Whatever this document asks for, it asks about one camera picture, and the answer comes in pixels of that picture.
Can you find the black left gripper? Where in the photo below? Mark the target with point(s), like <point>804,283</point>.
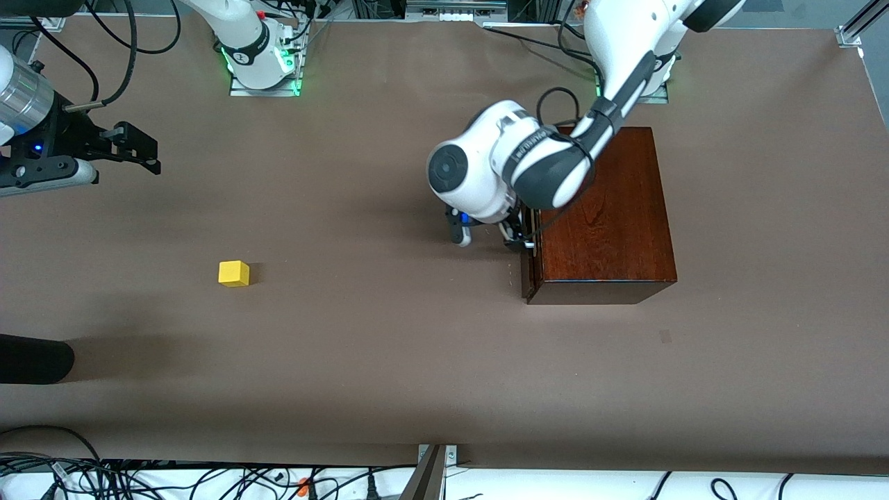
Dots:
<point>514,234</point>

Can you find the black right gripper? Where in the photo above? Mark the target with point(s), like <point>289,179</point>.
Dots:
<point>75,133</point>

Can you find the white cloth panel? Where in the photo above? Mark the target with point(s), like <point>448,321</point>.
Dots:
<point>526,274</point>

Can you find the yellow block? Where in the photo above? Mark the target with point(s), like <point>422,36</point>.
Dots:
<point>233,273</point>

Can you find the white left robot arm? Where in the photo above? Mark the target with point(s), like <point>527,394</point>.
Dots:
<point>479,167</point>

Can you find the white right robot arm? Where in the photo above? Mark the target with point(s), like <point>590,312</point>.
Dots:
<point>243,35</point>

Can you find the dark brown wooden cabinet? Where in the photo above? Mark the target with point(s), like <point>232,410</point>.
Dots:
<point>611,229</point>

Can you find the black padded cylinder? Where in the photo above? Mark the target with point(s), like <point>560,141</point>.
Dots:
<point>35,359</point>

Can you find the grey power strip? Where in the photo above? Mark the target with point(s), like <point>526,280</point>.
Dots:
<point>455,8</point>

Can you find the dark grey beam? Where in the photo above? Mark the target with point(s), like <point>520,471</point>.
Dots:
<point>425,479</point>

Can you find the black power plug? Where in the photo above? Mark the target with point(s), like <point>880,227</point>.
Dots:
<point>371,487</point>

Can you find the orange connector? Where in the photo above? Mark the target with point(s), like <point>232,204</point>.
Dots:
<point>303,485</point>

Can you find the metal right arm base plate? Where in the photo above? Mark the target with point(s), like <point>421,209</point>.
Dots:
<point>267,92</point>

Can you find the aluminium frame profile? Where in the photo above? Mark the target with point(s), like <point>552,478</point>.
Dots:
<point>42,23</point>
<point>851,35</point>

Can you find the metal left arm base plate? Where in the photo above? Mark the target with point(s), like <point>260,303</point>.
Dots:
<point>656,99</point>

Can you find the silver metal bracket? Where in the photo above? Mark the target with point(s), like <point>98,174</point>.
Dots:
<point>451,455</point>

